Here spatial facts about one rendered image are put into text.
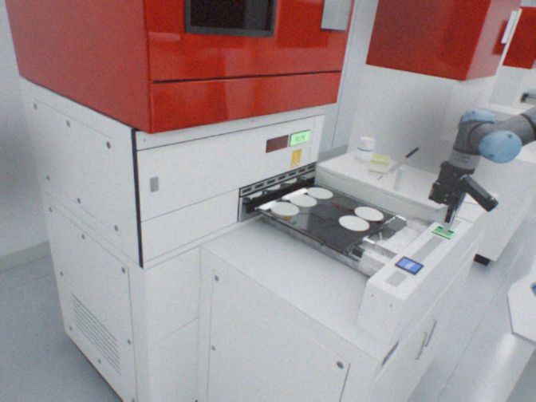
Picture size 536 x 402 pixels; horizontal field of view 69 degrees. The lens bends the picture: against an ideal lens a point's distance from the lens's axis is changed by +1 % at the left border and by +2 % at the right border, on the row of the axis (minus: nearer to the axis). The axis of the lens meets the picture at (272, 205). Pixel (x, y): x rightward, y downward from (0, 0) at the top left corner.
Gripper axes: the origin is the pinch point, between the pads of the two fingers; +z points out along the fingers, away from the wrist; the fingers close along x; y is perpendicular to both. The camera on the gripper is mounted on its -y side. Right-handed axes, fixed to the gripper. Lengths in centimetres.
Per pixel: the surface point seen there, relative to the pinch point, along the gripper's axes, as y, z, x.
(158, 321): 59, 37, 62
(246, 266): 41, 15, 43
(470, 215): -1.7, 0.9, -19.4
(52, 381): 113, 97, 79
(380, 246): 13.3, 6.9, 13.8
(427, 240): 2.3, 1.4, 8.5
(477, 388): -25, 97, -56
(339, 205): 37.5, 7.5, -1.7
